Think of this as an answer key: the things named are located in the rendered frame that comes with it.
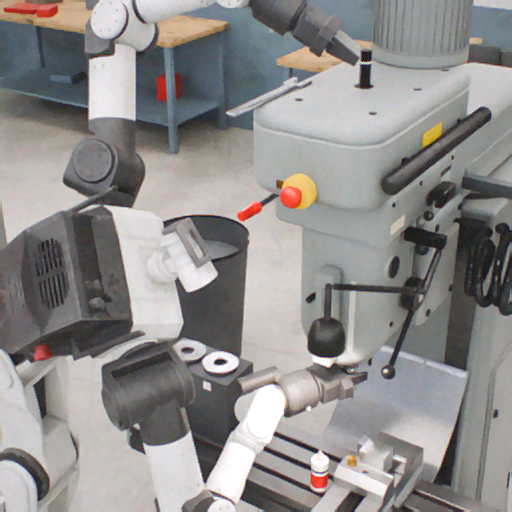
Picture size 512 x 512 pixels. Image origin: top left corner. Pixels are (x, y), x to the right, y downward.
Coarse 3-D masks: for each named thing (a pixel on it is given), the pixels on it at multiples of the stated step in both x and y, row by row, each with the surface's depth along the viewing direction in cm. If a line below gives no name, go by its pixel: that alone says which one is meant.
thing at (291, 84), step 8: (288, 80) 159; (296, 80) 160; (280, 88) 154; (288, 88) 154; (264, 96) 150; (272, 96) 150; (248, 104) 146; (256, 104) 146; (232, 112) 142; (240, 112) 143
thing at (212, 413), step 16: (192, 352) 218; (208, 352) 218; (224, 352) 216; (192, 368) 212; (208, 368) 210; (224, 368) 210; (240, 368) 212; (208, 384) 209; (224, 384) 206; (208, 400) 211; (224, 400) 208; (192, 416) 217; (208, 416) 214; (224, 416) 210; (208, 432) 216; (224, 432) 213
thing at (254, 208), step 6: (270, 198) 158; (276, 198) 161; (252, 204) 154; (258, 204) 155; (264, 204) 157; (246, 210) 152; (252, 210) 153; (258, 210) 155; (240, 216) 152; (246, 216) 152; (252, 216) 154
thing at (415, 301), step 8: (408, 280) 175; (416, 280) 174; (408, 296) 173; (416, 296) 174; (424, 296) 178; (408, 304) 174; (416, 304) 175; (408, 312) 175; (408, 320) 174; (400, 336) 173; (400, 344) 173; (392, 360) 172; (384, 368) 171; (392, 368) 171; (384, 376) 171; (392, 376) 171
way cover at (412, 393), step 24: (384, 360) 226; (408, 360) 223; (432, 360) 219; (360, 384) 229; (384, 384) 226; (408, 384) 222; (432, 384) 219; (456, 384) 216; (336, 408) 230; (360, 408) 227; (384, 408) 225; (408, 408) 222; (432, 408) 219; (456, 408) 216; (360, 432) 225; (408, 432) 220; (432, 432) 217; (432, 456) 215; (432, 480) 211
